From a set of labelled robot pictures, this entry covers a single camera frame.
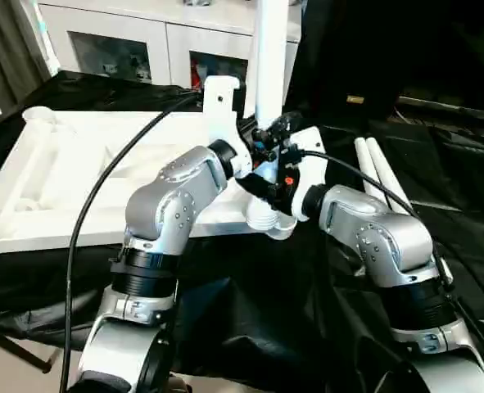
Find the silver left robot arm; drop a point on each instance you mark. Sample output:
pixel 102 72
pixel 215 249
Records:
pixel 168 205

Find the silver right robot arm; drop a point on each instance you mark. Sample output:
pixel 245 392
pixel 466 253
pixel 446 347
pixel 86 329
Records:
pixel 389 246

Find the small yellow label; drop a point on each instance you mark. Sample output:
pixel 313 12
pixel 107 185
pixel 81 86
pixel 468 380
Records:
pixel 355 100

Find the white plastic table top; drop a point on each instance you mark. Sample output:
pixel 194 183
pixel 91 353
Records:
pixel 45 180

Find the white cabinet with glass doors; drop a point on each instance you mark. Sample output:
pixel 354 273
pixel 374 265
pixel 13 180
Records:
pixel 143 33

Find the black mat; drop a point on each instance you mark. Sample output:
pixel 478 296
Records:
pixel 250 319

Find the grey window curtain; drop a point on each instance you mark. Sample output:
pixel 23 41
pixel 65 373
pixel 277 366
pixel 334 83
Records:
pixel 12 49

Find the white plastic table leg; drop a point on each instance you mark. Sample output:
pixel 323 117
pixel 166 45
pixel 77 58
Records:
pixel 389 184
pixel 270 57
pixel 368 168

